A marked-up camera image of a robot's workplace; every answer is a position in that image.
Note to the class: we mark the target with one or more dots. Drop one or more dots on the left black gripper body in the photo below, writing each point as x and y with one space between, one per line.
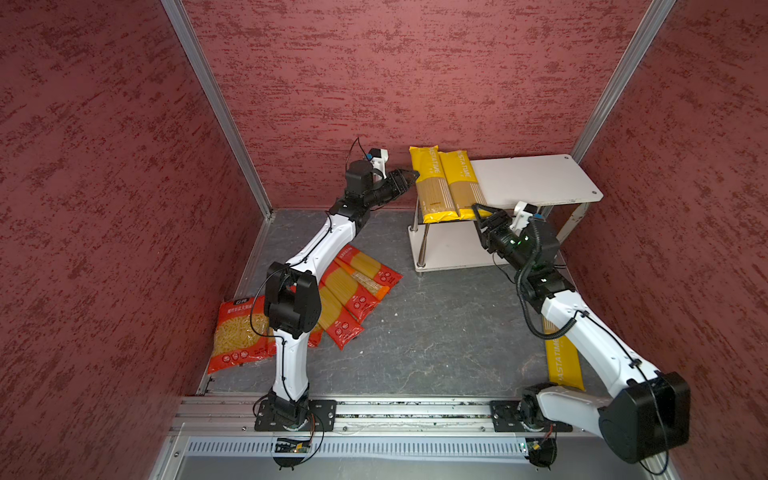
383 189

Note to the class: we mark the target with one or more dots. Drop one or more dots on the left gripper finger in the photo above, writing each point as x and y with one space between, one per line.
405 177
401 187

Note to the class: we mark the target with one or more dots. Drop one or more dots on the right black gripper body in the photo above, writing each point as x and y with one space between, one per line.
506 242

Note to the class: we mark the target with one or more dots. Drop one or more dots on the yellow spaghetti bag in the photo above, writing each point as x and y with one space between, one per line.
563 363
462 182
436 202

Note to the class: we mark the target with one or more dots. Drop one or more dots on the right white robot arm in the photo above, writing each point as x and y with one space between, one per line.
645 411

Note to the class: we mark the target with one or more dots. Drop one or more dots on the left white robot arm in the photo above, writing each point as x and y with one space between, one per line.
292 302

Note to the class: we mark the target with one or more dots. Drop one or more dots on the white two-tier shelf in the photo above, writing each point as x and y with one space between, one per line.
543 181

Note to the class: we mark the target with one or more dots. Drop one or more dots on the orange pasta bag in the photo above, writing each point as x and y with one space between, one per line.
377 290

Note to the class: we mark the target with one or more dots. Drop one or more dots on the red spaghetti bag rear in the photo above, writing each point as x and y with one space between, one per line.
373 269

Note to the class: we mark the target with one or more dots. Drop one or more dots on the red spaghetti bag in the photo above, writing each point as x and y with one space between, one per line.
353 295
373 269
336 321

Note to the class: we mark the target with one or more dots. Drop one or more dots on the red spaghetti bag middle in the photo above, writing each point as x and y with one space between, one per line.
353 295

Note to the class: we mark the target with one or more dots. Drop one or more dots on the red spaghetti bag front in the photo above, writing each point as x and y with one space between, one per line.
336 321

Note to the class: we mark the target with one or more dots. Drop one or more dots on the small red macaroni bag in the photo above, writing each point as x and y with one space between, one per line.
315 336

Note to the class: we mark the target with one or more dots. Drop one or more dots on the large red macaroni bag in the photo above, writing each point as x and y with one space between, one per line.
242 335

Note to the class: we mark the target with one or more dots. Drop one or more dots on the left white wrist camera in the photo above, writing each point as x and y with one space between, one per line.
378 159

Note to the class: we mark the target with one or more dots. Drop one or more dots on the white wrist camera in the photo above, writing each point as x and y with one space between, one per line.
523 214
378 159

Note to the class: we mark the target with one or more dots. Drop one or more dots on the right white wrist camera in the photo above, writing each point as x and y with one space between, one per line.
523 214

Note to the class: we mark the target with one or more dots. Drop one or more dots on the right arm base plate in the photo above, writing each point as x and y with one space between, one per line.
507 418

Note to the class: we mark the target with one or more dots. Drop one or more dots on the right circuit board with wires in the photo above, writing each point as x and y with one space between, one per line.
542 452

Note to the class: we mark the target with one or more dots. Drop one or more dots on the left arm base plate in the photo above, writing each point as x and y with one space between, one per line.
268 419

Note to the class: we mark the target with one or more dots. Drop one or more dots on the left aluminium corner post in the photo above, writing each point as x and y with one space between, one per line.
185 33

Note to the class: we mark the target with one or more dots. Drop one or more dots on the aluminium corner post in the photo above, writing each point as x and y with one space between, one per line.
647 30
185 33

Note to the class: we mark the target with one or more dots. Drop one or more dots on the right aluminium corner post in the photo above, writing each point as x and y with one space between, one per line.
647 30

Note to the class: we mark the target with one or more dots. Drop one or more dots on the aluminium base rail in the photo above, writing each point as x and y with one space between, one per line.
355 416

